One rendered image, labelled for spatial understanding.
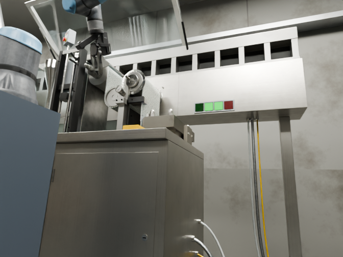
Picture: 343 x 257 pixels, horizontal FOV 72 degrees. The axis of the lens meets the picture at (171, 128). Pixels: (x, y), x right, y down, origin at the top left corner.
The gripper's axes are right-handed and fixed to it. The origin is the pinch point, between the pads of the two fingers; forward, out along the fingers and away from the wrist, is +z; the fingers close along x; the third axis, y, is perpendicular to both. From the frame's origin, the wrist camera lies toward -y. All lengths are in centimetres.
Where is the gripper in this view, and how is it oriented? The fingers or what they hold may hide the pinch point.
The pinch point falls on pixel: (97, 72)
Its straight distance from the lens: 129.9
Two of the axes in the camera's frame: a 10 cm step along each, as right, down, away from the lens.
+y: 7.2, -1.9, 6.6
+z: 0.8, 9.8, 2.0
